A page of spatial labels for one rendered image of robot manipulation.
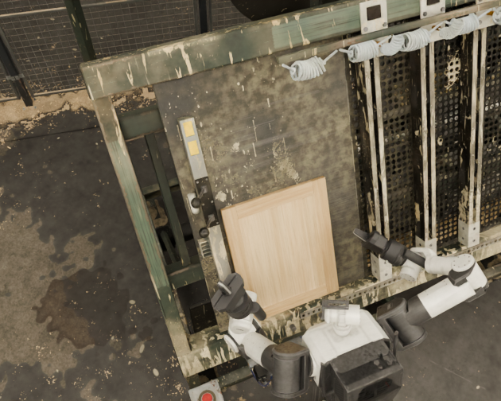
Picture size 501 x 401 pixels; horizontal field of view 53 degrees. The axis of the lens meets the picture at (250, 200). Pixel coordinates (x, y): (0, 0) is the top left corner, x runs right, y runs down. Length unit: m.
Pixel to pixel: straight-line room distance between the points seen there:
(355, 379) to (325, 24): 1.14
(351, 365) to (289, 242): 0.61
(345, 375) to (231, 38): 1.11
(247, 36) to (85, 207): 2.24
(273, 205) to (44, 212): 2.08
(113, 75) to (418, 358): 2.43
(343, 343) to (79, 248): 2.17
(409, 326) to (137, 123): 1.16
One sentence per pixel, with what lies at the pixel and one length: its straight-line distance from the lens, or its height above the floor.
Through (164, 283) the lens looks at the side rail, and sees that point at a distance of 1.95.
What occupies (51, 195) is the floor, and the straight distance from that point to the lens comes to 3.75.
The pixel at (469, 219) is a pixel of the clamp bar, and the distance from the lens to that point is 2.48.
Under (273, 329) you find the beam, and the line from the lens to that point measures 2.24.
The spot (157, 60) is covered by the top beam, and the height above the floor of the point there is 1.91.
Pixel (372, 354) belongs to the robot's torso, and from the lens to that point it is 1.72.
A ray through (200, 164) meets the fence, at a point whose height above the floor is 1.55.
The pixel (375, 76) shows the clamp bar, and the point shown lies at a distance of 1.93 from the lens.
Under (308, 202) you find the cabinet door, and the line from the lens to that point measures 2.02.
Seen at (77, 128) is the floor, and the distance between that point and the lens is 4.05.
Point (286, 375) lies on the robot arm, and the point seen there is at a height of 1.34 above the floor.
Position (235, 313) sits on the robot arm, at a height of 1.51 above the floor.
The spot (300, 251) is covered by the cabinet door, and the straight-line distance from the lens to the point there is 2.11.
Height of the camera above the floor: 3.00
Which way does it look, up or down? 59 degrees down
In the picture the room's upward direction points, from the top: 3 degrees clockwise
